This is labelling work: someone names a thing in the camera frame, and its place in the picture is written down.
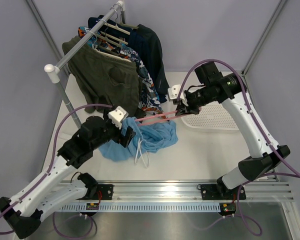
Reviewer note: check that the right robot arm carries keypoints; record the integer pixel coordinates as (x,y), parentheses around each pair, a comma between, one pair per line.
(230,91)

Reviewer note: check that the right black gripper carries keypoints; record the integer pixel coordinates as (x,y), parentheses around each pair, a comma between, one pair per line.
(182,109)

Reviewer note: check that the olive green shorts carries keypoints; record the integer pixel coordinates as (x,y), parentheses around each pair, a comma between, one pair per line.
(108,80)

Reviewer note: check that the beige wooden hanger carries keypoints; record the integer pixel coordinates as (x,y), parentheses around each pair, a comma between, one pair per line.
(122,25)
(121,41)
(107,54)
(118,29)

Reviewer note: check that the white perforated plastic basket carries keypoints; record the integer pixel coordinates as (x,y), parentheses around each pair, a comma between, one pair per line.
(212,118)

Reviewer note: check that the pink hanger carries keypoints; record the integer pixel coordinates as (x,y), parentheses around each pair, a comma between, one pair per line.
(158,118)

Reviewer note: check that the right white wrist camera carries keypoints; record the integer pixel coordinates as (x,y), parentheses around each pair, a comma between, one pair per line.
(176,95)

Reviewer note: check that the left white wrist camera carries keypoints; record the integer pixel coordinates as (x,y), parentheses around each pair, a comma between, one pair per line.
(117,116)

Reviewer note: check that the aluminium mounting rail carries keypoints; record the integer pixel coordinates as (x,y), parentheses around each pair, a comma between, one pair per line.
(176,197)

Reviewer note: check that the metal clothes rack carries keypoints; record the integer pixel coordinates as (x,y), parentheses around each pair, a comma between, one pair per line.
(53,70)

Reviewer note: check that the light blue shorts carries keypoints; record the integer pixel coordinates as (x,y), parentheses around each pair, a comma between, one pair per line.
(147,139)

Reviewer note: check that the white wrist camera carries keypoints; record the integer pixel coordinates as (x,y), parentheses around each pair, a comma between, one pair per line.
(176,95)
(117,116)

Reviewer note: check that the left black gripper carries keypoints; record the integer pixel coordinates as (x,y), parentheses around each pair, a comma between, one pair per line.
(119,138)

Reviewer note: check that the navy blue shorts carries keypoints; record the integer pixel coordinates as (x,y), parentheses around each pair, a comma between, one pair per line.
(134,40)

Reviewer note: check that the patterned colourful shorts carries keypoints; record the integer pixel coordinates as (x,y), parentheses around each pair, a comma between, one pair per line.
(149,98)

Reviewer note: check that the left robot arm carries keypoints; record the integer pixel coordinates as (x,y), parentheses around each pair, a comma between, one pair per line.
(26,210)

